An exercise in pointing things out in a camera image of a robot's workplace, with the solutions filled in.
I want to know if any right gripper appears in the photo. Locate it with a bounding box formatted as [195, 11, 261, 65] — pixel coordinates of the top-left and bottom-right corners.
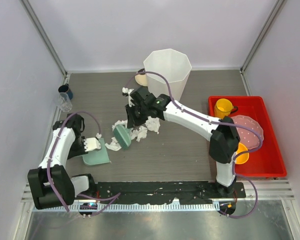
[125, 102, 149, 129]

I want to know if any paper scrap top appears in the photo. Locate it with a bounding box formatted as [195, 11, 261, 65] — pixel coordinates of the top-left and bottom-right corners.
[112, 120, 128, 130]

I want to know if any paper scrap small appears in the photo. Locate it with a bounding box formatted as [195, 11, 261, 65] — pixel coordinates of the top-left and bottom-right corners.
[130, 126, 148, 143]

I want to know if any paper scrap large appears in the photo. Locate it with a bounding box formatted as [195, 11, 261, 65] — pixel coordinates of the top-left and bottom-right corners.
[145, 116, 161, 134]

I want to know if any green hand brush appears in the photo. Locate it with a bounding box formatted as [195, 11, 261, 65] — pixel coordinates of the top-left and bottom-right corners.
[113, 124, 132, 150]

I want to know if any cream round plate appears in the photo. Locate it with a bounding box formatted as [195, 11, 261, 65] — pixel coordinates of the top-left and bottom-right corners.
[135, 68, 148, 87]

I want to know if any green plastic dustpan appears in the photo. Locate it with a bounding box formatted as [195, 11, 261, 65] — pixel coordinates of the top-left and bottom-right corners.
[82, 137, 111, 166]

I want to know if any white plastic trash bin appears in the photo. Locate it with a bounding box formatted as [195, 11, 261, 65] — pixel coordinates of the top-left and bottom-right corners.
[143, 48, 192, 101]

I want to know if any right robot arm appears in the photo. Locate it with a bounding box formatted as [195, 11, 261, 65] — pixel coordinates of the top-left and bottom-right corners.
[122, 86, 240, 198]

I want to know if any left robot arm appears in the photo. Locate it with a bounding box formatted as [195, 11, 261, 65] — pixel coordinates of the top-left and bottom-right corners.
[27, 113, 101, 210]

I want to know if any clear glass cup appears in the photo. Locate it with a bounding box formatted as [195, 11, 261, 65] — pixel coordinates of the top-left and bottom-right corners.
[58, 92, 73, 113]

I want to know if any dark blue mug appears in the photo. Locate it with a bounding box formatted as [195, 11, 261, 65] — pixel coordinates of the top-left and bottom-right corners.
[58, 83, 74, 100]

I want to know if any yellow mug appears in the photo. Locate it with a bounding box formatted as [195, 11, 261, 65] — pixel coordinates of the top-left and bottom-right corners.
[213, 98, 238, 119]

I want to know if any pink dotted plate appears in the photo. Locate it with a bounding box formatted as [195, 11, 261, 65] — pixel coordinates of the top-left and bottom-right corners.
[231, 115, 264, 150]

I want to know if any yellow bowl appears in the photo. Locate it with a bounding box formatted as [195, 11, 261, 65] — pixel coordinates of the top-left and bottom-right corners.
[235, 142, 250, 165]

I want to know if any red plastic bin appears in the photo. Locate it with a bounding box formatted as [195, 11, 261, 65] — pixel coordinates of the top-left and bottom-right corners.
[208, 96, 287, 178]

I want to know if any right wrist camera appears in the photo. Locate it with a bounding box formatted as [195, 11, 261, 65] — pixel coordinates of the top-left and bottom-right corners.
[122, 87, 140, 107]

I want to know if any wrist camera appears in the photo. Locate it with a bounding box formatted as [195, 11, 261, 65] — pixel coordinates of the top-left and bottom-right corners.
[122, 87, 140, 107]
[83, 134, 102, 152]

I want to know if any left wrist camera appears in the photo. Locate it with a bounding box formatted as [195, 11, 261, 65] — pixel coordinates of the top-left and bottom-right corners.
[83, 134, 102, 152]

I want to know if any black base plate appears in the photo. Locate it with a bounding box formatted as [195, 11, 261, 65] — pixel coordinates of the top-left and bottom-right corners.
[67, 180, 246, 206]

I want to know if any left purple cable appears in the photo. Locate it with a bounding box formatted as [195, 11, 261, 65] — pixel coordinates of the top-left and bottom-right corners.
[46, 111, 122, 218]

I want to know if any white slotted cable duct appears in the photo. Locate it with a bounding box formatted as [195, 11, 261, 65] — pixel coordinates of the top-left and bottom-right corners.
[32, 201, 220, 213]

